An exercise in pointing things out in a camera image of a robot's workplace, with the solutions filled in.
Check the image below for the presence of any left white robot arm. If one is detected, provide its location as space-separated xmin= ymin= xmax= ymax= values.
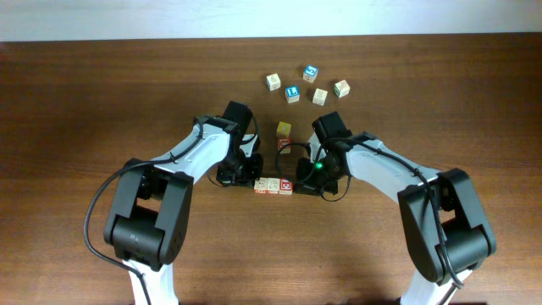
xmin=104 ymin=102 xmax=263 ymax=304

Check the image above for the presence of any blue letter L block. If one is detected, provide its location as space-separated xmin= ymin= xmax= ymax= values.
xmin=285 ymin=86 xmax=301 ymax=103

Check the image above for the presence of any plain wooden block centre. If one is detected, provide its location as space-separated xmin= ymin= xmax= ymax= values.
xmin=312 ymin=88 xmax=328 ymax=106

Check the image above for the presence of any plain wooden picture block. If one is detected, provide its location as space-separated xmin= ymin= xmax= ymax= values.
xmin=267 ymin=178 xmax=280 ymax=194

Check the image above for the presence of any blue number five block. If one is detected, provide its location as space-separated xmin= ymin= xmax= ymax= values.
xmin=302 ymin=65 xmax=318 ymax=83

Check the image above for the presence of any green edged wooden block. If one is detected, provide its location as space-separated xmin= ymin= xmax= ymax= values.
xmin=253 ymin=177 xmax=268 ymax=194
xmin=334 ymin=80 xmax=351 ymax=98

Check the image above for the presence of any red letter U block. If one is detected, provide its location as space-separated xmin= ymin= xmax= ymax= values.
xmin=278 ymin=137 xmax=291 ymax=154

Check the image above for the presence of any red letter E block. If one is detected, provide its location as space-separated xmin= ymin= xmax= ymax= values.
xmin=279 ymin=179 xmax=293 ymax=195

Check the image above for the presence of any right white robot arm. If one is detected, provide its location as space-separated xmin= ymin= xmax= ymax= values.
xmin=295 ymin=112 xmax=496 ymax=304

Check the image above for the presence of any plain wooden block far left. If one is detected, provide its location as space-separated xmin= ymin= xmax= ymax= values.
xmin=266 ymin=73 xmax=281 ymax=91

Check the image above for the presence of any yellow wooden block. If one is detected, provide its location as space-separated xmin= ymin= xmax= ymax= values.
xmin=276 ymin=121 xmax=291 ymax=138

